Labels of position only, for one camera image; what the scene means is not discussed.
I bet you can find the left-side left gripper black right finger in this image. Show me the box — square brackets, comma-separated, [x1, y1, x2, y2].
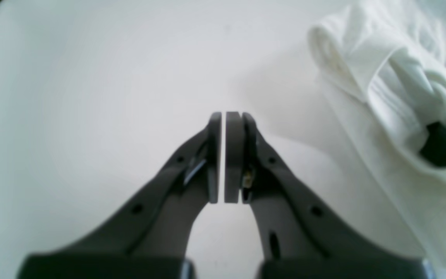
[225, 112, 436, 279]

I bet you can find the left-side left gripper black left finger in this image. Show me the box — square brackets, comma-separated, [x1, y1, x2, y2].
[17, 112, 222, 279]

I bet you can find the white printed T-shirt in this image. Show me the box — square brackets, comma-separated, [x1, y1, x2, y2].
[307, 0, 446, 269]

